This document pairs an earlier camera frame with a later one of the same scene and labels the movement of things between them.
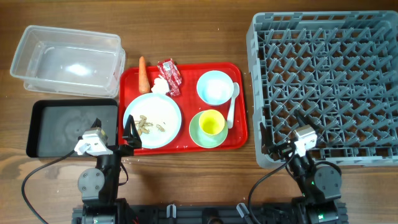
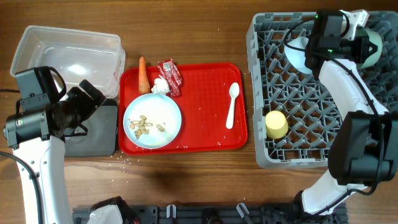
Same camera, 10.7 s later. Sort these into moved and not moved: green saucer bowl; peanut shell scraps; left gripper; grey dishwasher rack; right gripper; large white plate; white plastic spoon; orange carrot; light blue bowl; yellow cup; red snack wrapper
Moved: right gripper; left gripper; light blue bowl; green saucer bowl; yellow cup
Not moved: orange carrot; grey dishwasher rack; red snack wrapper; large white plate; white plastic spoon; peanut shell scraps
